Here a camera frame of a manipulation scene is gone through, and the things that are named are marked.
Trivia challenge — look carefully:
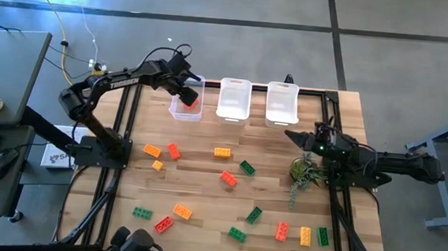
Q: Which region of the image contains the potted succulent plant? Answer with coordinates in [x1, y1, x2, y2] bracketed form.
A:
[286, 150, 328, 212]

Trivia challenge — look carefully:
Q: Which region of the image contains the black support beam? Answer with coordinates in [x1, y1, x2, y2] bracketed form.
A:
[18, 105, 91, 156]

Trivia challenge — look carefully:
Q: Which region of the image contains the green toy brick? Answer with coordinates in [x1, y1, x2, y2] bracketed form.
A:
[131, 206, 154, 221]
[238, 159, 257, 178]
[315, 227, 331, 248]
[227, 226, 248, 244]
[245, 205, 263, 226]

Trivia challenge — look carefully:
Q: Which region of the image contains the white floor cable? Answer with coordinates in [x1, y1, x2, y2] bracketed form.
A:
[69, 0, 102, 65]

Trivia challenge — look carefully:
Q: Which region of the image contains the black computer mouse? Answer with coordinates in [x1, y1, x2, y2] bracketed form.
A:
[0, 147, 21, 185]

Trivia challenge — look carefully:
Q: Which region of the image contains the grey desk top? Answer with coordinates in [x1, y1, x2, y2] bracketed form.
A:
[0, 28, 54, 129]

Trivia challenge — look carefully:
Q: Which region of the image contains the clear plastic bin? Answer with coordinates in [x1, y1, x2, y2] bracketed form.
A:
[167, 73, 207, 123]

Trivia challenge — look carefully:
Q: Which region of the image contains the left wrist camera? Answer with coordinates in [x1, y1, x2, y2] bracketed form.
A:
[166, 52, 193, 77]

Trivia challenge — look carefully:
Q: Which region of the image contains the yellow floor cable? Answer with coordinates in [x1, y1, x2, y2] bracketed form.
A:
[15, 0, 111, 88]

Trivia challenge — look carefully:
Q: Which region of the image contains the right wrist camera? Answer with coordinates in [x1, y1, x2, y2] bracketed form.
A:
[313, 122, 338, 146]

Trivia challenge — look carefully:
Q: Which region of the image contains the blue-grey table frame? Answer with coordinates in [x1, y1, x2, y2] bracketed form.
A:
[400, 104, 448, 231]

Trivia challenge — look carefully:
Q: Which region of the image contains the yellow power plug box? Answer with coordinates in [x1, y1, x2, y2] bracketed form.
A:
[88, 58, 109, 77]

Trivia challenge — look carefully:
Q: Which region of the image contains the white plastic bin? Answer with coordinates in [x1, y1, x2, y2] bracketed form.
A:
[263, 81, 302, 130]
[214, 76, 253, 126]

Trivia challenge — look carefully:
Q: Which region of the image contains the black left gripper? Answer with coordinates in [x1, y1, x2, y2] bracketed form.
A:
[160, 67, 203, 109]

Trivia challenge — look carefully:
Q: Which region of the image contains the red toy brick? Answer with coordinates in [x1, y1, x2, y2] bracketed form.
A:
[153, 214, 175, 235]
[166, 142, 182, 161]
[182, 97, 200, 111]
[219, 170, 240, 187]
[274, 220, 290, 243]

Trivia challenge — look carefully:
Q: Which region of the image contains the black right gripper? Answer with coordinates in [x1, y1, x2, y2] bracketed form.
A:
[282, 128, 345, 164]

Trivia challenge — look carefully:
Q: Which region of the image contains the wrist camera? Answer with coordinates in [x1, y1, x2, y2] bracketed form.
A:
[313, 122, 338, 146]
[166, 52, 193, 77]

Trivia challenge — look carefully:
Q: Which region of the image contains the white printed paper sign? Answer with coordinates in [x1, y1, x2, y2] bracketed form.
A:
[40, 123, 90, 171]

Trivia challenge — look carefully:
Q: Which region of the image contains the yellow toy brick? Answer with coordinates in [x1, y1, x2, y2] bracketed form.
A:
[299, 226, 313, 248]
[213, 146, 232, 159]

